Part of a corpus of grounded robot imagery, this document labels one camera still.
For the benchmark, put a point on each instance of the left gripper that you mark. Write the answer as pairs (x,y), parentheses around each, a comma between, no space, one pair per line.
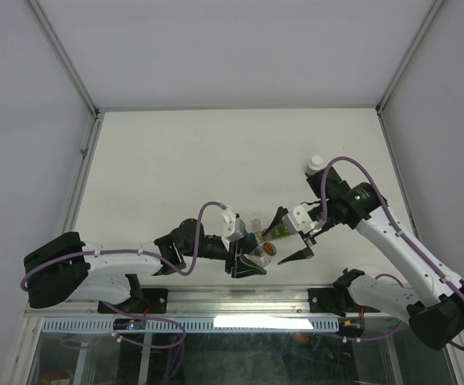
(240,267)

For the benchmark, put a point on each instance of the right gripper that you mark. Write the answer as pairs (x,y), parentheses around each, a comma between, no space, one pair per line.
(304,253)

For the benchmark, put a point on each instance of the green pill box THUR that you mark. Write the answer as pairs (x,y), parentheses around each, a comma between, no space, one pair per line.
(283,231)

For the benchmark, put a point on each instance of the green pill box SUN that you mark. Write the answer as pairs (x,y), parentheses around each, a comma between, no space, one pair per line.
(276,234)

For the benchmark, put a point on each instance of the clear pill jar gold lid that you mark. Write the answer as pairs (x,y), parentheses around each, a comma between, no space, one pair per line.
(258,258)

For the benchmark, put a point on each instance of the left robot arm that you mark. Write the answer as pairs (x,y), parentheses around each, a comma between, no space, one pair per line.
(68,268)

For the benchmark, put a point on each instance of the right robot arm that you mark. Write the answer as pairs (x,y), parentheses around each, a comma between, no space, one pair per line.
(432,301)

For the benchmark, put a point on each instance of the white pill bottle blue label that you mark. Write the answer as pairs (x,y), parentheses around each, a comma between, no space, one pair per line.
(315,164)

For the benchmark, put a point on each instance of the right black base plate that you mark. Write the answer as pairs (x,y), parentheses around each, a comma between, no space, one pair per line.
(331,300)

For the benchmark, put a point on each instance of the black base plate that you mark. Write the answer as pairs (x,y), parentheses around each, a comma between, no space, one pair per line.
(331,300)
(150,301)

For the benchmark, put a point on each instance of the grey slotted cable duct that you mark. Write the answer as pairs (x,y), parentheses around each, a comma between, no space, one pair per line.
(192,325)

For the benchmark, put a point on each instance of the aluminium mounting rail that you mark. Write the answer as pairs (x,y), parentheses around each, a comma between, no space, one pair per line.
(185,302)

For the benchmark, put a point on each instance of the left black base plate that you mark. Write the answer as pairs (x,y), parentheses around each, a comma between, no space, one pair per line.
(150,301)

